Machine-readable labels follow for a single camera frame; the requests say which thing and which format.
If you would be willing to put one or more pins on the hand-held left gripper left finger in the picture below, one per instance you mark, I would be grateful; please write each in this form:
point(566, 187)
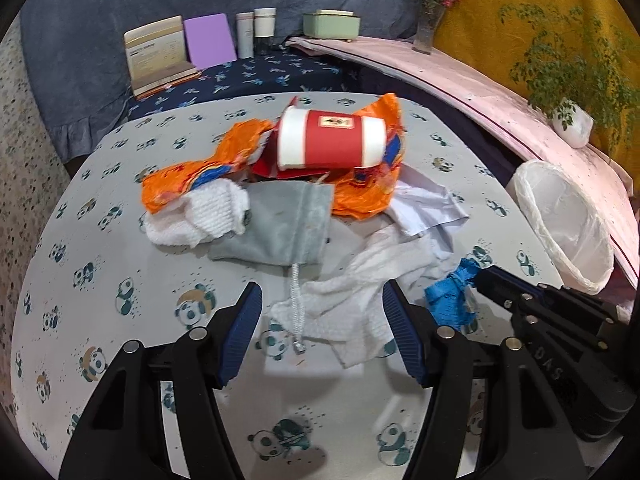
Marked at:
point(240, 332)

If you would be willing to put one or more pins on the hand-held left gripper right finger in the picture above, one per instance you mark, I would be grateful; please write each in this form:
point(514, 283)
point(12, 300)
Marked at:
point(402, 332)

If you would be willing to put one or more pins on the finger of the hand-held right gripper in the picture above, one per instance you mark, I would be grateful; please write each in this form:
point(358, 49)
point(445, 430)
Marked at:
point(550, 331)
point(515, 287)

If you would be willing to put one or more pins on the blue wrapper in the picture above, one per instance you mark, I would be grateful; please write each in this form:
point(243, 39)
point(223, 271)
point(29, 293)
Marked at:
point(445, 300)

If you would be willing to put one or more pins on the white tissue paper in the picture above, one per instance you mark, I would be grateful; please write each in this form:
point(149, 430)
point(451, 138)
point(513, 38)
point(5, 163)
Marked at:
point(360, 290)

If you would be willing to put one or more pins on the trash bin with white liner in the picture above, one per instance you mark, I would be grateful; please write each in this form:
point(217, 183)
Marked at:
point(565, 220)

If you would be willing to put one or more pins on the white thin cloth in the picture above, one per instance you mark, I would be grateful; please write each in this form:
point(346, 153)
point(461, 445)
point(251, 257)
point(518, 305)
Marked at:
point(430, 205)

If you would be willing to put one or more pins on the white knit towel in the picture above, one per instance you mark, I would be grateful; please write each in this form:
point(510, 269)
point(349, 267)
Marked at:
point(210, 210)

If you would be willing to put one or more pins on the orange plastic bag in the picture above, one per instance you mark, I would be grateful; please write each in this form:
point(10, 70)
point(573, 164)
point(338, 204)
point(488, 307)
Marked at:
point(200, 170)
point(365, 192)

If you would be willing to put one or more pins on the red paper scrap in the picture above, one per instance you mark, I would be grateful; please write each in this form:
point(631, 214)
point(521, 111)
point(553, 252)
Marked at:
point(265, 167)

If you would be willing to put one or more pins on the red banded white paper cup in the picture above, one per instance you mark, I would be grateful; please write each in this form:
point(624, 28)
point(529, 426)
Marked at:
point(330, 137)

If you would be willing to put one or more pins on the pink cloth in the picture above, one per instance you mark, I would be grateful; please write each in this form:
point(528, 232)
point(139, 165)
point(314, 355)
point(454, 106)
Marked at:
point(450, 75)

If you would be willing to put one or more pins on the green plant in white pot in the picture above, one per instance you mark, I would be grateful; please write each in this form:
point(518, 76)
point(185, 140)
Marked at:
point(570, 67)

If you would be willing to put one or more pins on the dark blue plain cloth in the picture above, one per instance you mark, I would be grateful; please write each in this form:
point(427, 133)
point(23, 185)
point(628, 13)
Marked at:
point(400, 85)

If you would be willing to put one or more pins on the navy printed cloth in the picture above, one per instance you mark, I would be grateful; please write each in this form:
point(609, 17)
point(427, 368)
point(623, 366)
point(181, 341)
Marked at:
point(250, 77)

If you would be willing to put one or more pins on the glass vase with pink flowers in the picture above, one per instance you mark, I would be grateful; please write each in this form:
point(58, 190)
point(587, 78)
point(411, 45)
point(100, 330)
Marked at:
point(427, 35)

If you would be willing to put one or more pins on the beige open box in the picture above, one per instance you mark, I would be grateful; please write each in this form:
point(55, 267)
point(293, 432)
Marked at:
point(155, 55)

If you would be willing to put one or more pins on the purple card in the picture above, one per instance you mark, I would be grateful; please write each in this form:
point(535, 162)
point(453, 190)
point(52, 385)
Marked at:
point(210, 42)

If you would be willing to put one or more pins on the slender white bottle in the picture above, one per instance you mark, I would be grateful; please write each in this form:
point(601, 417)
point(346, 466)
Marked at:
point(245, 35)

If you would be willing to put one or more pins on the white jar with dark base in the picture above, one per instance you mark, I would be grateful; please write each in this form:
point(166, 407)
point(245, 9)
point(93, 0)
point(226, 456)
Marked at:
point(265, 22)

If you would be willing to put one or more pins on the pale green box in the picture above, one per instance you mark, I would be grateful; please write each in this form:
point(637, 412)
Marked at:
point(330, 27)

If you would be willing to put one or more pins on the blue-grey cloth backdrop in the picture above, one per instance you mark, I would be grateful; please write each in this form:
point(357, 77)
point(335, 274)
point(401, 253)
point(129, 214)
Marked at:
point(100, 35)

